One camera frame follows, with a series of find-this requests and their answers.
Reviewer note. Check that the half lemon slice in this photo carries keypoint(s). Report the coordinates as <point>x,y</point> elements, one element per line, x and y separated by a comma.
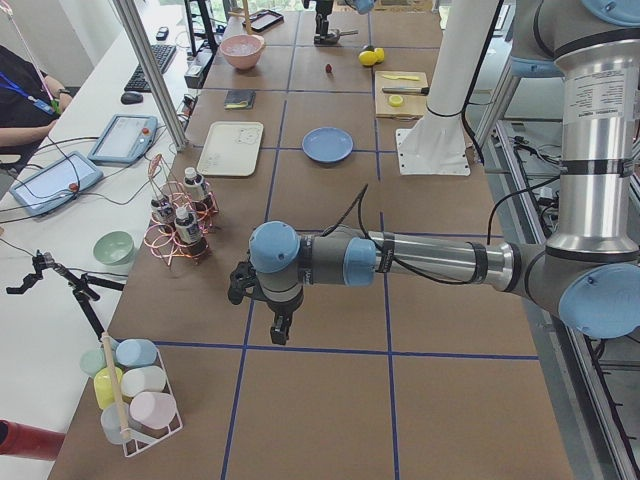
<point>395,100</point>

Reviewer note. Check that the tea bottle right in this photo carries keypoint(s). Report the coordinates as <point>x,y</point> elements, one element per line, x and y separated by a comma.
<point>196,186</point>

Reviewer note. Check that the blue tablet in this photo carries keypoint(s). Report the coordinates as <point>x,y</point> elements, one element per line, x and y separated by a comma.
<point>57,184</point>
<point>125,139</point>

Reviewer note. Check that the grey folded cloth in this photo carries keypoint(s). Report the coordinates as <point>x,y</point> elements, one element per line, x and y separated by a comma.
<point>239,99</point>

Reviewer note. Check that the blue tablet far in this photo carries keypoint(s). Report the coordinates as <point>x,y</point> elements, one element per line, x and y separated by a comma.
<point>125,139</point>

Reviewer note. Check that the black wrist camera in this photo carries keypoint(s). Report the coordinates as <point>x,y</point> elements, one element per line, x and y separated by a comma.
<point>244,283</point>

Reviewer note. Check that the tea bottle back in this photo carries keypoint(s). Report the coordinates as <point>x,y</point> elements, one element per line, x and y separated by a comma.
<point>163,212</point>

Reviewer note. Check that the white wire cup rack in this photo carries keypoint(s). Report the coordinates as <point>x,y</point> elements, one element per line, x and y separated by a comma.
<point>136,442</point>

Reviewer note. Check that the person in black shirt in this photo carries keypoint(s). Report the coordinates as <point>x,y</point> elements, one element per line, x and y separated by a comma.
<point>31,103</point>

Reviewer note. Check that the white cup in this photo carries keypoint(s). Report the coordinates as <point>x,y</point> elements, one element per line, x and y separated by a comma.
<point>138,380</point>

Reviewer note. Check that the pink bowl of ice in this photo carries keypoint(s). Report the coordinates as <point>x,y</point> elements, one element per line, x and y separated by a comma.
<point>242,51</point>

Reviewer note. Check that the metal scoop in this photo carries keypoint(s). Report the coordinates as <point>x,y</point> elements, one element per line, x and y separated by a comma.
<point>334,35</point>

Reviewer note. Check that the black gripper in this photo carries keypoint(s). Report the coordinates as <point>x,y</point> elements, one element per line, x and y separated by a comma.
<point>281,310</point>
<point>323,10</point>

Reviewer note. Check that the wooden cutting board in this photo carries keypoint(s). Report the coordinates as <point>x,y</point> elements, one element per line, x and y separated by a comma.
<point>414,105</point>

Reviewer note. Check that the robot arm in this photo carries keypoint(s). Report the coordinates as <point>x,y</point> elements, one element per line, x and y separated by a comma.
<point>362,7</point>
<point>586,273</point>

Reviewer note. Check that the large yellow lemon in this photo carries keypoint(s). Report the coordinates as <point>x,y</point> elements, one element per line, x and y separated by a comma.
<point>368,58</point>

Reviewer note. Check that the copper wire bottle rack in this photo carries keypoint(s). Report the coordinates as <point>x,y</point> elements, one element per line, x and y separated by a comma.
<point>167,246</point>

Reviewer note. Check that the aluminium frame post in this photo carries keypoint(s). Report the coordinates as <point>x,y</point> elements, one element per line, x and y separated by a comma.
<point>134,28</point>

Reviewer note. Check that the pale blue cup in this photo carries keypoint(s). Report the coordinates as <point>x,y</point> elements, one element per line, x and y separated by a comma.
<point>111,424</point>

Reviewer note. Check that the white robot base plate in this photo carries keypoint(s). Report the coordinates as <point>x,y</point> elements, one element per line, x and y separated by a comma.
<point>432,153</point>

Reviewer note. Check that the yellow cup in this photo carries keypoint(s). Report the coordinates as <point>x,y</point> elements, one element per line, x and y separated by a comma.
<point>103,388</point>

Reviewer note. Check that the tea bottle left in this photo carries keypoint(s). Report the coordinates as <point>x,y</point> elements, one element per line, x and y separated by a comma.
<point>189,232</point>

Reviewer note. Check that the blue plate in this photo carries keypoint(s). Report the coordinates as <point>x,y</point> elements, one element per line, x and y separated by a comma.
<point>327,145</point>

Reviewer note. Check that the black mouse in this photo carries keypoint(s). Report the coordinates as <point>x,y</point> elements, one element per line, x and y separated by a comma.
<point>131,98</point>

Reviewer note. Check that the small yellow lemon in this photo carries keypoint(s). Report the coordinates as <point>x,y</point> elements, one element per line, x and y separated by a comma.
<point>379,54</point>

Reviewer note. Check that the tea bottle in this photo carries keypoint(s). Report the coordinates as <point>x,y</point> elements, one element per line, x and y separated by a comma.
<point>189,232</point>
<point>196,186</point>
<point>163,212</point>

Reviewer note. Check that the pink cup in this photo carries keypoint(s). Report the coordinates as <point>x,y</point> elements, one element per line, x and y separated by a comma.
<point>154,410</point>

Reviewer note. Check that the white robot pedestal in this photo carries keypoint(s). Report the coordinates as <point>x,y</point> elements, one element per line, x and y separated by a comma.
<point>468,32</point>

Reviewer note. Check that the yellow plastic knife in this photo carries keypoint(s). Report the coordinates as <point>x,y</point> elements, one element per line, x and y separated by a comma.
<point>401,77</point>

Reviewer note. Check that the red cylinder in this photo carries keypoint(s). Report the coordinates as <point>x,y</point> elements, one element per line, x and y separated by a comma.
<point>26,441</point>

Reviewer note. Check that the blue tablet near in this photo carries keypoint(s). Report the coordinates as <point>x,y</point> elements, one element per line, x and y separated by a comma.
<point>57,184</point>

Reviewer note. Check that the pale green cup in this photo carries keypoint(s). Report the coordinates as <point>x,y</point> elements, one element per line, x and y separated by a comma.
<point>92,361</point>

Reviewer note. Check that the green bowl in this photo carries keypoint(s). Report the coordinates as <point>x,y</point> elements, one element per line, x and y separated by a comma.
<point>114,248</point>

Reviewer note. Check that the cream bear tray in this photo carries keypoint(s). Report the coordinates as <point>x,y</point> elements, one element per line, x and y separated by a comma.
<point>231,149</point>

